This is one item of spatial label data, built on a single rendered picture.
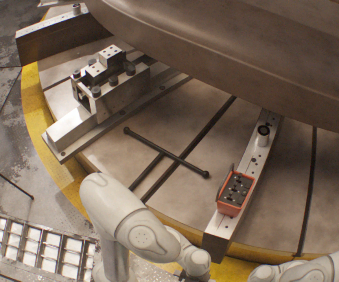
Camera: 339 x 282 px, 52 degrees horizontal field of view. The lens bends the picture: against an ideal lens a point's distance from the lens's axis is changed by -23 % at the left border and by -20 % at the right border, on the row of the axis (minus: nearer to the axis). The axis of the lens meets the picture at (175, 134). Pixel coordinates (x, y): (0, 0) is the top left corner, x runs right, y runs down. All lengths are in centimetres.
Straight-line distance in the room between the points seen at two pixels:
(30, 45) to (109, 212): 268
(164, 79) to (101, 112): 62
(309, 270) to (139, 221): 48
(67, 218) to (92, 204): 179
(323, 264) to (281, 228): 147
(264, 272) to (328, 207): 124
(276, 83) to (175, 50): 61
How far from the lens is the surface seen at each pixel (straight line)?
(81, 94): 277
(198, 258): 151
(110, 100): 265
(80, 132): 277
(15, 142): 346
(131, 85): 270
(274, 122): 245
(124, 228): 103
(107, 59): 260
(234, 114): 296
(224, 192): 198
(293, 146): 287
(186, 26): 231
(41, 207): 297
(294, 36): 208
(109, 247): 125
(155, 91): 301
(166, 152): 268
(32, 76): 405
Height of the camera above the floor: 245
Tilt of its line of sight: 50 degrees down
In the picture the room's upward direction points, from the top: straight up
